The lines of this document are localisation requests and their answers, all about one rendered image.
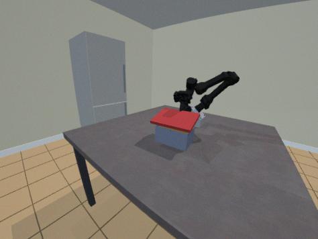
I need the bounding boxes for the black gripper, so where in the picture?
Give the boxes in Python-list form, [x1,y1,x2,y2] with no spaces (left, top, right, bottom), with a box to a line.
[177,90,192,112]

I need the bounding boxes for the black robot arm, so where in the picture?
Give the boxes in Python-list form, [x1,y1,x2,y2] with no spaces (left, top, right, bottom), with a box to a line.
[174,71,240,112]

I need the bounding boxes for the blue open box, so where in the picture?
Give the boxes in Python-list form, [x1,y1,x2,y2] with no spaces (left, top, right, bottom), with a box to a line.
[155,125,195,151]

